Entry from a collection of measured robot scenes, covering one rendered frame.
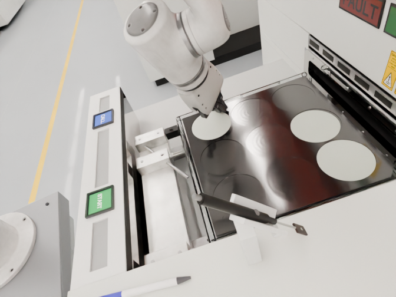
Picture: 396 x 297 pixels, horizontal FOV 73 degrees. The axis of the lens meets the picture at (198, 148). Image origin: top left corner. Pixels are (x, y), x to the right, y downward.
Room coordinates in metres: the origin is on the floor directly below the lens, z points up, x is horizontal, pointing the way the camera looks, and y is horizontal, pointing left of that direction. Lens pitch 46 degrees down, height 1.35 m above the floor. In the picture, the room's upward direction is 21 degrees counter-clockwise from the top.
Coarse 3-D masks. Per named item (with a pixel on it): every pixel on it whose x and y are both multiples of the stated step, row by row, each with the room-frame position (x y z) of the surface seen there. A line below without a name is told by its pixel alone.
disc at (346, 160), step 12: (336, 144) 0.31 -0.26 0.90; (348, 144) 0.30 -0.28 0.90; (360, 144) 0.29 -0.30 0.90; (324, 156) 0.30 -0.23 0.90; (336, 156) 0.29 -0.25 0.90; (348, 156) 0.28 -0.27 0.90; (360, 156) 0.27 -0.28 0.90; (372, 156) 0.26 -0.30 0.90; (324, 168) 0.27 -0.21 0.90; (336, 168) 0.26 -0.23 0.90; (348, 168) 0.26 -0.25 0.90; (360, 168) 0.25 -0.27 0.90; (372, 168) 0.24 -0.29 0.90; (348, 180) 0.23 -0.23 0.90
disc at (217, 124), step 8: (216, 112) 0.54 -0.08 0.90; (200, 120) 0.53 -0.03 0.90; (208, 120) 0.52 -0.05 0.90; (216, 120) 0.51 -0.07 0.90; (224, 120) 0.50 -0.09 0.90; (192, 128) 0.51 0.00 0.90; (200, 128) 0.50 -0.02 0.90; (208, 128) 0.49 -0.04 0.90; (216, 128) 0.48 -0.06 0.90; (224, 128) 0.47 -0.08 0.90; (200, 136) 0.48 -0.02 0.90; (208, 136) 0.47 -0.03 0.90; (216, 136) 0.46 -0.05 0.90
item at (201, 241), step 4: (392, 176) 0.23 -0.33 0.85; (372, 184) 0.23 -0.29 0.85; (232, 232) 0.24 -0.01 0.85; (204, 236) 0.25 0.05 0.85; (192, 240) 0.25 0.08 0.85; (196, 240) 0.25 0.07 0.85; (200, 240) 0.25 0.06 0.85; (204, 240) 0.25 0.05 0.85; (208, 240) 0.24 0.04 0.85; (192, 244) 0.25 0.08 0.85; (196, 244) 0.24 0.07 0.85; (200, 244) 0.24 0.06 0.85; (204, 244) 0.24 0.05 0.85
